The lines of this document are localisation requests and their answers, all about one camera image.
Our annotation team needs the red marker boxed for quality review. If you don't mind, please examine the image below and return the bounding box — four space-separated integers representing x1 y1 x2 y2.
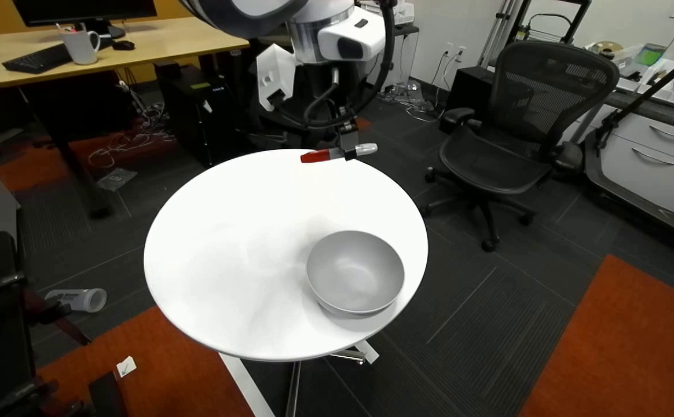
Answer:
301 142 379 164

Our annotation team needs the white bowl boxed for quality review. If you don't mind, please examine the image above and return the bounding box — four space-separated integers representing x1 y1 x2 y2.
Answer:
306 231 405 320

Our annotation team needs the black computer tower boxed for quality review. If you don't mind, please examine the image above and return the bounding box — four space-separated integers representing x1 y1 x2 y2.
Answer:
154 61 246 169

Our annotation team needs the black box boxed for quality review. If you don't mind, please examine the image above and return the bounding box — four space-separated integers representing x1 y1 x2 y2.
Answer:
438 65 495 135

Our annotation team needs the wooden desk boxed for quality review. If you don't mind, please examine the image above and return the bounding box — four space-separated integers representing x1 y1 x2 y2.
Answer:
0 16 251 220

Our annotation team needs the black mesh office chair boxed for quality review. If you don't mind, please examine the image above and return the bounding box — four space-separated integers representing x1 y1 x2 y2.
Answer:
424 41 621 253

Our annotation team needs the clear plastic bag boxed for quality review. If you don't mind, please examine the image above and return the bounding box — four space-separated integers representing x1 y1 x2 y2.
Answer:
94 167 138 192

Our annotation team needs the white mug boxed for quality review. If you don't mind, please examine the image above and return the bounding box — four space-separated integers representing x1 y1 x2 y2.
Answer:
58 25 102 65

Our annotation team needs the black monitor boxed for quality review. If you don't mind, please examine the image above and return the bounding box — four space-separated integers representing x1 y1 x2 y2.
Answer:
12 0 158 39

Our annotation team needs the black keyboard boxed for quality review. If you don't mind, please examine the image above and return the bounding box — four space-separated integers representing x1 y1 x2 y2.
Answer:
1 43 75 75

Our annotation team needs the white cylinder container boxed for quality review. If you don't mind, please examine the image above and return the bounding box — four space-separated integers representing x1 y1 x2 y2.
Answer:
44 287 108 314

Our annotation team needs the stand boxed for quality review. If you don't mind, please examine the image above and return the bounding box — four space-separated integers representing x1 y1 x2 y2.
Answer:
594 41 674 152

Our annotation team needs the white drawer cabinet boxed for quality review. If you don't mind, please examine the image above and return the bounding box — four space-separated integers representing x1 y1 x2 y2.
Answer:
569 87 674 222

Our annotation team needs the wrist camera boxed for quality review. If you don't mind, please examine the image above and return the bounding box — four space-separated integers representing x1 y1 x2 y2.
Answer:
255 43 298 112

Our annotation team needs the tangle of white cables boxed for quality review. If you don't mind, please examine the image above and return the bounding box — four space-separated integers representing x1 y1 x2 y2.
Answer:
87 81 177 170

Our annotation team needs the metal frame machine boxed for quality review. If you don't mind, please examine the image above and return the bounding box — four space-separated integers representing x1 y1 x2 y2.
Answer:
478 0 594 69

